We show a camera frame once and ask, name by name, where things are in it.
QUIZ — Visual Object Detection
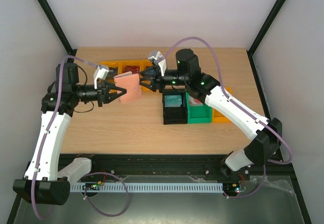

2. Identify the yellow bin far right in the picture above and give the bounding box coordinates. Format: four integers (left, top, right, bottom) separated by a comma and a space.
211, 86, 232, 123

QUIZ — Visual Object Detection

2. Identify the left black frame post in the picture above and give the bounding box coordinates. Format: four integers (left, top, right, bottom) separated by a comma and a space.
37, 0, 77, 56

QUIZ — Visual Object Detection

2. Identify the yellow bin left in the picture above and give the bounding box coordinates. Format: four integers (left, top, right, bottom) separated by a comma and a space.
99, 61, 119, 82

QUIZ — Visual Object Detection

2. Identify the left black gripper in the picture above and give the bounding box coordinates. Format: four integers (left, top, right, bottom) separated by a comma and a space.
73, 80, 126, 107

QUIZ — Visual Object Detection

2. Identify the black frame post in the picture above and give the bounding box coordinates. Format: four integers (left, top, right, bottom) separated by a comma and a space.
247, 0, 298, 55
37, 0, 77, 56

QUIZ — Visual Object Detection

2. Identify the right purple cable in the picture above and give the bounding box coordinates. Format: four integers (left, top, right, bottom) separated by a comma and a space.
161, 36, 293, 200

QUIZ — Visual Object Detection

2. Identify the red white card stack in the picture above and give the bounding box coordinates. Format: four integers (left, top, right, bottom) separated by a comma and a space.
189, 97, 203, 107

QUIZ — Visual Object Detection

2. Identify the black bin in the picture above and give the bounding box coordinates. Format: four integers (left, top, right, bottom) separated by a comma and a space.
162, 89, 188, 125

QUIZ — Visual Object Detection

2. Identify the right black frame post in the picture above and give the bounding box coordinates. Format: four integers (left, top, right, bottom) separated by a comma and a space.
247, 0, 298, 55

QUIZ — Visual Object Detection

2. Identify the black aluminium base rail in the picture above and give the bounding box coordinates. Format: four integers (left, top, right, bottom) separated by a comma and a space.
26, 153, 297, 182

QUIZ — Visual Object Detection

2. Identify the teal card stack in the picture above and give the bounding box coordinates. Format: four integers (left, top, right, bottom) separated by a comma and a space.
164, 95, 183, 108

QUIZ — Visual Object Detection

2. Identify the black card stack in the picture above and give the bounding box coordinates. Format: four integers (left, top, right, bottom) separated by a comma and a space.
106, 67, 118, 78

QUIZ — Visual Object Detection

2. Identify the white slotted cable duct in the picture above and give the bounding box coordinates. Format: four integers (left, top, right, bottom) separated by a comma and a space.
70, 183, 223, 193

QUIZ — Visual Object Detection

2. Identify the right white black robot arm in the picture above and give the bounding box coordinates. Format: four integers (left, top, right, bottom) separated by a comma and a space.
140, 49, 282, 180

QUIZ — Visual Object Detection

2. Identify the yellow bin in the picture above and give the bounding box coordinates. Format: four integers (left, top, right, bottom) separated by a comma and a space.
99, 61, 119, 82
140, 63, 163, 93
118, 60, 143, 74
211, 86, 232, 123

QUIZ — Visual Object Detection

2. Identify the pink card holder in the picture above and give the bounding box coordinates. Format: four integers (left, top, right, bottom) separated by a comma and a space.
113, 71, 142, 103

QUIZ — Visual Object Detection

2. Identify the green bin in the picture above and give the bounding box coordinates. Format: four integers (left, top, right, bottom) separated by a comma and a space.
186, 93, 212, 124

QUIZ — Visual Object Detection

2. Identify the yellow bin middle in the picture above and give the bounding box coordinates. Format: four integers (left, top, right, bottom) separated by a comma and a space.
118, 60, 143, 74

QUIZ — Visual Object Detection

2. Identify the blue card stack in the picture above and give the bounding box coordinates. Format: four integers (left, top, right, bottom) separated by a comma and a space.
145, 66, 155, 75

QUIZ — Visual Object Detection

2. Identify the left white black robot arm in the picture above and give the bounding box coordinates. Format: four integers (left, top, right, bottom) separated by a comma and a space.
13, 63, 127, 205

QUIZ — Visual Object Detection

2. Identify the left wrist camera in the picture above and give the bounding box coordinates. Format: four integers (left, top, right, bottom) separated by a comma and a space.
93, 65, 109, 89

